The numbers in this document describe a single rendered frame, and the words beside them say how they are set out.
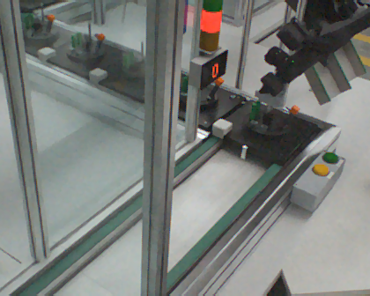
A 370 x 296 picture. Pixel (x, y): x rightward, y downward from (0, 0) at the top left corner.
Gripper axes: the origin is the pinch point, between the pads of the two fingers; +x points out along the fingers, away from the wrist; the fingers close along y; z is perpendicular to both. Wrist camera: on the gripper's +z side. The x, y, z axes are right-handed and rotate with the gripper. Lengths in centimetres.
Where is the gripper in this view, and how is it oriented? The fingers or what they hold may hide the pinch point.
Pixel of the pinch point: (271, 83)
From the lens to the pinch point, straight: 153.6
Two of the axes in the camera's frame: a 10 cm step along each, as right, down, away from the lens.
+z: -6.1, -7.9, -0.2
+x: -5.5, 4.1, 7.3
